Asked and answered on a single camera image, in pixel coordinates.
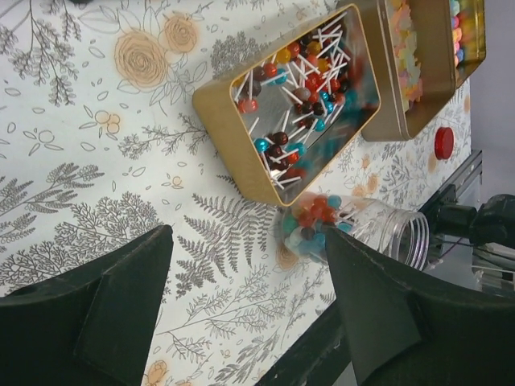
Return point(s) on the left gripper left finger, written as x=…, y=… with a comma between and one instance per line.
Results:
x=92, y=325

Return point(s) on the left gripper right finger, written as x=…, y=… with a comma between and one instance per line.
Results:
x=405, y=327

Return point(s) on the clear glass jar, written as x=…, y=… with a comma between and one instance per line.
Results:
x=400, y=234

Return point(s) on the red jar lid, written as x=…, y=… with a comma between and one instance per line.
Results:
x=444, y=143

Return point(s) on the popsicle candy tin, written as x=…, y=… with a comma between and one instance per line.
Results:
x=412, y=52

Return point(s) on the star candy tin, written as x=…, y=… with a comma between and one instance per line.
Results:
x=468, y=37

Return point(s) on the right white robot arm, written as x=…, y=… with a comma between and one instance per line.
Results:
x=477, y=230

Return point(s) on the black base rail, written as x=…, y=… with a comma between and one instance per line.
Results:
x=321, y=355

